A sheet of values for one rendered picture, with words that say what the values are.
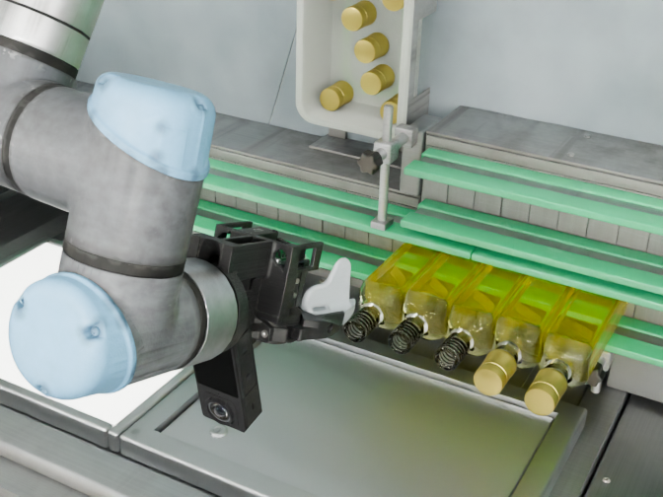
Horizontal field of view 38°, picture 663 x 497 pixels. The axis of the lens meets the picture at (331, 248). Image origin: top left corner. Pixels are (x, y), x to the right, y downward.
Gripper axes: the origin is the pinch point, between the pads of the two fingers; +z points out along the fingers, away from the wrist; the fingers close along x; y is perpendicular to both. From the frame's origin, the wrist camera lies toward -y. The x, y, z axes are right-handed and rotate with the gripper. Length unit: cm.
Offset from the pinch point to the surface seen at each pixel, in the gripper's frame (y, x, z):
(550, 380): -6.7, -17.6, 24.0
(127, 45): 18, 70, 57
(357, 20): 28, 24, 46
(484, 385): -9.0, -11.3, 22.6
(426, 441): -20.0, -4.4, 29.4
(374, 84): 20, 21, 49
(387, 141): 13.2, 11.4, 35.9
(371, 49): 24, 21, 47
